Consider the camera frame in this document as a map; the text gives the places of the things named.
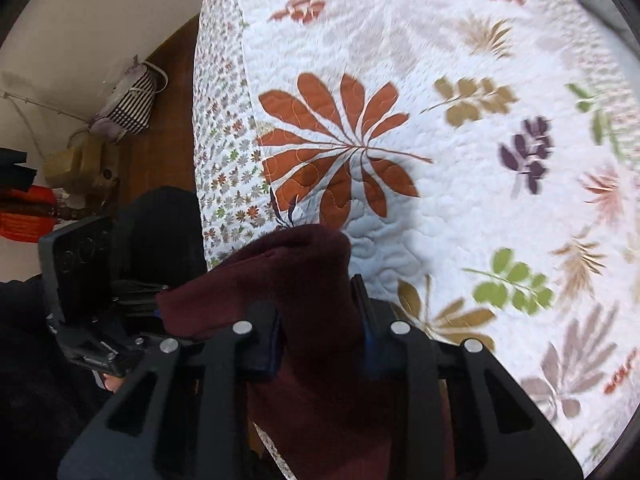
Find floral quilted bedspread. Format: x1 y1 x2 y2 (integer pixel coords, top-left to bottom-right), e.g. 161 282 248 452
192 0 640 480

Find orange basket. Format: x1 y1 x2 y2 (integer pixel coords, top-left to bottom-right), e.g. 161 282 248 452
0 184 60 247

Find maroon pants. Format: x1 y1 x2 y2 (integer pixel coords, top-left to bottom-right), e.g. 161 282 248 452
155 224 457 480

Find striped fabric bag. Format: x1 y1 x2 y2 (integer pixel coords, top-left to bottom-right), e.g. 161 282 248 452
90 60 169 142

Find person's black trouser leg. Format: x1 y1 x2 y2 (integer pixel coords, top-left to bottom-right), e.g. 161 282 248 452
119 186 208 283

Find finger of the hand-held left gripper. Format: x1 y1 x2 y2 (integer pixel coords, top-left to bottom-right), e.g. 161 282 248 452
111 279 173 320

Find golden-brown bag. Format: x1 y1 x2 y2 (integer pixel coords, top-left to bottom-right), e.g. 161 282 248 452
42 130 122 197

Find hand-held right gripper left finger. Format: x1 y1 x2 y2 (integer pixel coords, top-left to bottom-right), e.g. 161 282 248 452
57 304 287 480

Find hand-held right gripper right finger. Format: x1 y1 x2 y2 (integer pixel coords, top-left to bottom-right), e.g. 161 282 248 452
351 274 585 480

